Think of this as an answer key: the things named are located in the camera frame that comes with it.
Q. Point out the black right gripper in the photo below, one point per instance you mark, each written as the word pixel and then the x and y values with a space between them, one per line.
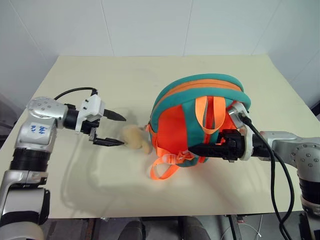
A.
pixel 232 147

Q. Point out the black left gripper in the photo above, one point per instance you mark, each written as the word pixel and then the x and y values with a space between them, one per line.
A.
pixel 90 124

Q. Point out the beige plush pendant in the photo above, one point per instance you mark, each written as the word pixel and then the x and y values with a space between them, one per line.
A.
pixel 133 138

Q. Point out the orange and teal backpack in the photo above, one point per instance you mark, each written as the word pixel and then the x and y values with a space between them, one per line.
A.
pixel 172 125

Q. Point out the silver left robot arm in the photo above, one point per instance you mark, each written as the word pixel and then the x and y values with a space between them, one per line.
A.
pixel 37 130

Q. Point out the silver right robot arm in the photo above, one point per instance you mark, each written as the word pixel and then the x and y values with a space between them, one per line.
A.
pixel 305 155

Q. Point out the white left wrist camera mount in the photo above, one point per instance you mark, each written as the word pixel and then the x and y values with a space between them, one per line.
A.
pixel 92 107

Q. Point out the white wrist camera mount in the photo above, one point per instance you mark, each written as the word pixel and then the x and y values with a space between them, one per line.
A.
pixel 248 147
pixel 92 107

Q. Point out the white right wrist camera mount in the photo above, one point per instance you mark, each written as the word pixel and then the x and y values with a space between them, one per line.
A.
pixel 248 147

